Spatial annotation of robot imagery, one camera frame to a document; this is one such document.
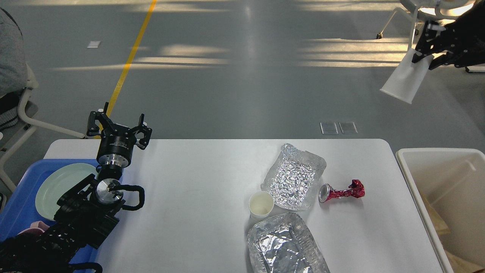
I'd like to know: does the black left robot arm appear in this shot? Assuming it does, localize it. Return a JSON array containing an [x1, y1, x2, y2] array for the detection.
[[1, 103, 152, 273]]

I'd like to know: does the clear floor plate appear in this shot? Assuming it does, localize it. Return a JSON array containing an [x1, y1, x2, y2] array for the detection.
[[320, 122, 339, 135], [338, 122, 358, 134]]

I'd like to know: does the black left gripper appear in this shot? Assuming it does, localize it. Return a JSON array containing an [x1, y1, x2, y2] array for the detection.
[[86, 102, 153, 168]]

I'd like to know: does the person in grey sweater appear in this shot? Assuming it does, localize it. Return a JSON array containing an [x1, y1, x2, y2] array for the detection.
[[0, 9, 28, 131]]

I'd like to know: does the white office chair right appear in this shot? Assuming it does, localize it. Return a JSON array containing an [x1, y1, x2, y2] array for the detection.
[[376, 0, 475, 39]]

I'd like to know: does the white paper cup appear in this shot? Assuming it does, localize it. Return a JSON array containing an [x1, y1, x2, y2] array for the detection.
[[248, 191, 274, 221]]

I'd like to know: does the light green plate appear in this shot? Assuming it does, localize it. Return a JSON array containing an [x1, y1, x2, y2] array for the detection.
[[35, 163, 96, 221]]

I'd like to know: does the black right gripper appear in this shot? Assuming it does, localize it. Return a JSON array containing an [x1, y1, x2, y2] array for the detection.
[[411, 2, 485, 71]]

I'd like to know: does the blue plastic tray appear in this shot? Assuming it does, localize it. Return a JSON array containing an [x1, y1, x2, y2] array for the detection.
[[1, 160, 96, 273]]

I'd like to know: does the pink mug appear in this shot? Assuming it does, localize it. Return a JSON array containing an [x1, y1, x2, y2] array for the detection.
[[18, 221, 50, 236]]

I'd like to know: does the white plastic bin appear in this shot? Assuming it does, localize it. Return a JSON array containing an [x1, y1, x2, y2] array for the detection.
[[396, 147, 485, 273]]

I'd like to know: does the crumpled foil upper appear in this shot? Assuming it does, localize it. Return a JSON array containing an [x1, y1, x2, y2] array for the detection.
[[260, 143, 327, 211]]

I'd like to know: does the white chair left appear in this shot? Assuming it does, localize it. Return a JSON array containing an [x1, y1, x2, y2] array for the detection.
[[0, 64, 87, 193]]

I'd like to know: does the foil container lower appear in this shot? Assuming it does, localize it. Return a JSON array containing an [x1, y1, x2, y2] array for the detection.
[[247, 213, 330, 273]]

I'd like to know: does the white floor marker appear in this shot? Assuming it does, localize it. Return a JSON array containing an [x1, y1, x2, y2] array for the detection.
[[86, 41, 102, 49]]

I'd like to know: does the brown paper bag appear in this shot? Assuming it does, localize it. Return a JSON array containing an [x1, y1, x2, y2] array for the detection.
[[419, 193, 485, 273]]

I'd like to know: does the translucent plastic cup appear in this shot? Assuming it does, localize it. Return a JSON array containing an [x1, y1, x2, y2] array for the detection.
[[380, 49, 433, 104]]

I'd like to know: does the crushed red soda can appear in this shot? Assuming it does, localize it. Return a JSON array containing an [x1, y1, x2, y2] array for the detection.
[[318, 179, 365, 203]]

